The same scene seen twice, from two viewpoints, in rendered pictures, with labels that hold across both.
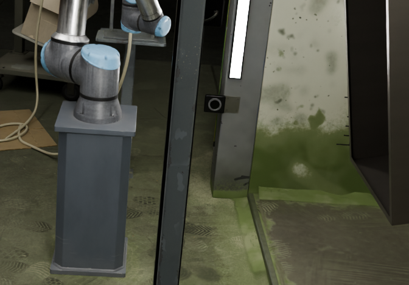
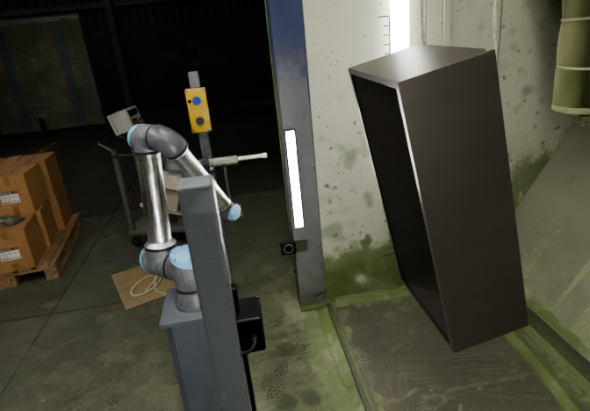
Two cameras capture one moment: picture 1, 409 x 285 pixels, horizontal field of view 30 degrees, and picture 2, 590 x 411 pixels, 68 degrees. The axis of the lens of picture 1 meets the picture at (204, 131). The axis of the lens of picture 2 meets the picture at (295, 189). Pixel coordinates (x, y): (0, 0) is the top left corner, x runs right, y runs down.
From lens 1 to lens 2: 101 cm
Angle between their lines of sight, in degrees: 1
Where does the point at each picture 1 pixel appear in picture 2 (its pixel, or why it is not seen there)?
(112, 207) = not seen: hidden behind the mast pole
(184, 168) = not seen: outside the picture
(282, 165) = (348, 278)
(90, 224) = (208, 388)
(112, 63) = not seen: hidden behind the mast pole
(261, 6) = (307, 171)
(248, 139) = (319, 266)
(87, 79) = (179, 279)
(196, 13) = (229, 350)
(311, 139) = (365, 255)
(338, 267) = (410, 366)
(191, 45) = (232, 385)
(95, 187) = (205, 361)
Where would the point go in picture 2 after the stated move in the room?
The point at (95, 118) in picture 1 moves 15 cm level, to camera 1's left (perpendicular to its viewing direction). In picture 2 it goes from (192, 308) to (160, 312)
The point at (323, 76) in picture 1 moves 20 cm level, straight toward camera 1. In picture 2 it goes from (364, 210) to (366, 223)
